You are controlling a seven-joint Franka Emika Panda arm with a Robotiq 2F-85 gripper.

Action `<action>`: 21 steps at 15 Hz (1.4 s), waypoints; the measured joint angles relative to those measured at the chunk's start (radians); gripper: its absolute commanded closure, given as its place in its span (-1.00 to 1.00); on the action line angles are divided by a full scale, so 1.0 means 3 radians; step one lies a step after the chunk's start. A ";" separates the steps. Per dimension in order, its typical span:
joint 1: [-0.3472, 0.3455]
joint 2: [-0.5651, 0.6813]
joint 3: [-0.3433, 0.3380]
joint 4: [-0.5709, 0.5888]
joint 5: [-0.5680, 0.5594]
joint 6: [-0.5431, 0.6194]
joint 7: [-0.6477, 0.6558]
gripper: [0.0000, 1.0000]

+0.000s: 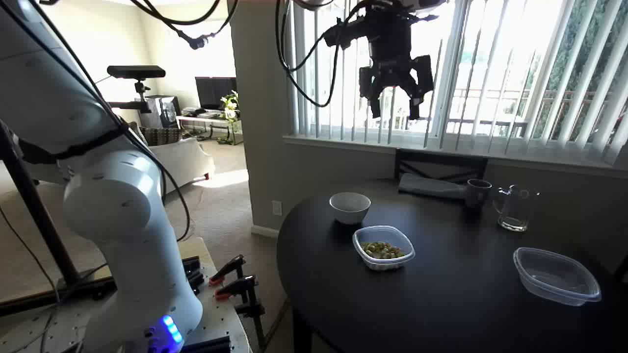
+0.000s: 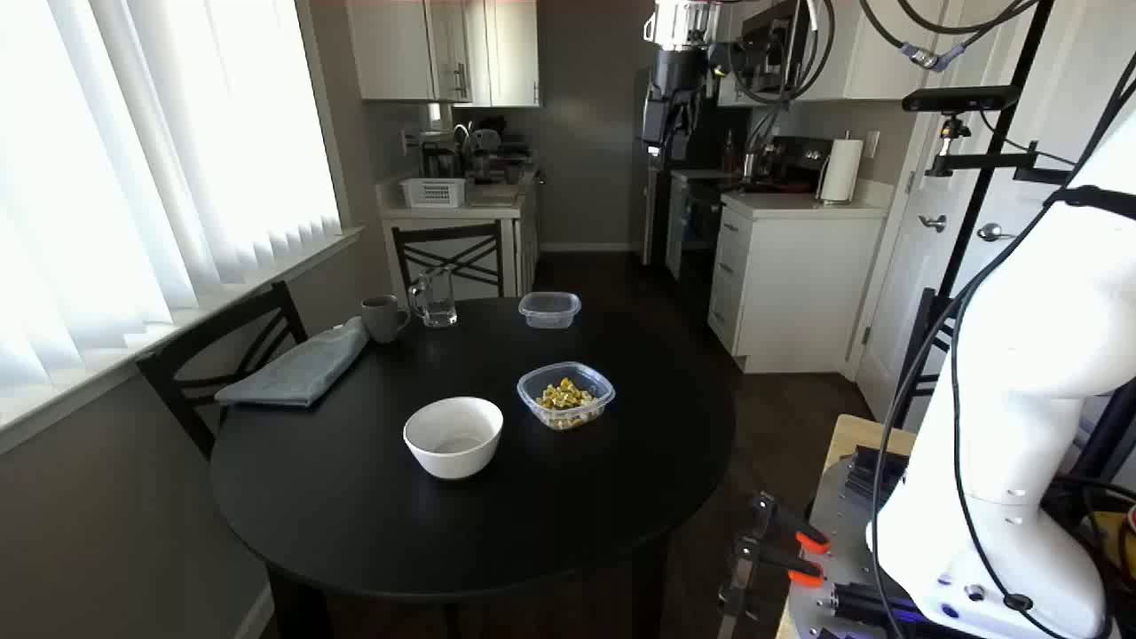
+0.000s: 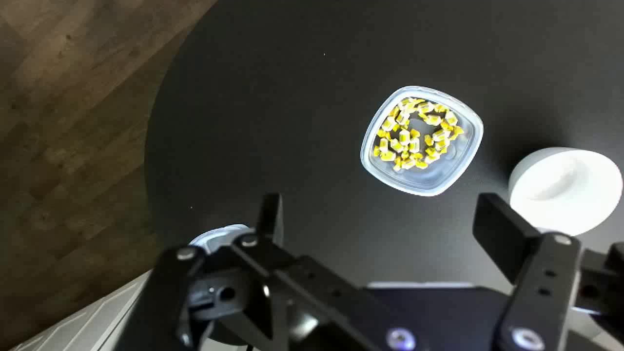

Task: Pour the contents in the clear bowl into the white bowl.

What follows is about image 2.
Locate grey mug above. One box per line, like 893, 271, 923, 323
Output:
360, 293, 409, 343

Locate clear glass pitcher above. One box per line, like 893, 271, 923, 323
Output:
412, 266, 460, 325

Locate round black table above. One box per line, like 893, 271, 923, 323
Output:
211, 297, 735, 639

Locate white upper cabinets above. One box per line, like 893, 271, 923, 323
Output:
344, 0, 539, 106

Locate white ceramic bowl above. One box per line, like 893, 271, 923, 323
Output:
403, 396, 503, 479

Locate paper towel roll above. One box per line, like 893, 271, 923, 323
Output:
822, 138, 864, 202

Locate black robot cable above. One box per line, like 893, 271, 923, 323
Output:
864, 67, 1136, 639

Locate white kitchen cabinet island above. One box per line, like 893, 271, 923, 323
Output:
708, 190, 884, 371

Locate black chair by window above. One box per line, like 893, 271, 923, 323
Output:
140, 282, 307, 454

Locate empty clear plastic container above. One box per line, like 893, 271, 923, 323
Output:
520, 290, 584, 331

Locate yellow candies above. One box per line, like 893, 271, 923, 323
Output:
538, 376, 596, 428

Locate orange handled clamp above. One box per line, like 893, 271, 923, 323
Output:
719, 491, 830, 637

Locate folded grey cloth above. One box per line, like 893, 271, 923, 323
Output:
216, 316, 368, 407

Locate black chair behind table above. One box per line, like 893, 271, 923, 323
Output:
393, 224, 503, 297

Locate white vertical blinds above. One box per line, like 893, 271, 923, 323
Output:
0, 0, 341, 392

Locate white dish tub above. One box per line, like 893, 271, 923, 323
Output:
403, 176, 464, 211

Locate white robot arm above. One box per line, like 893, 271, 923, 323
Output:
865, 112, 1136, 639

